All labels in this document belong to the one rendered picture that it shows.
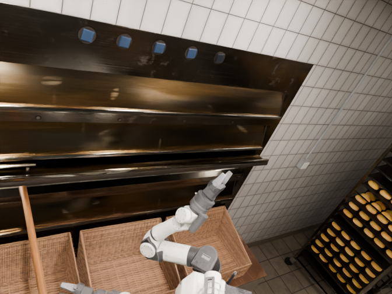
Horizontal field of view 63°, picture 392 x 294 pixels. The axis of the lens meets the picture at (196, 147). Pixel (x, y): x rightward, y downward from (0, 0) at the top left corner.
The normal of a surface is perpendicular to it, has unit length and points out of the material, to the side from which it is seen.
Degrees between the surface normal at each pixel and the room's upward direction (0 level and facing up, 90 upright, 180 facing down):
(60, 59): 90
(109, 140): 70
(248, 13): 90
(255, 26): 90
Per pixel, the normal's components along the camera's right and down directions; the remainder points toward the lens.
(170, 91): 0.54, 0.33
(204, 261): -0.18, -0.63
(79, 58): 0.46, 0.63
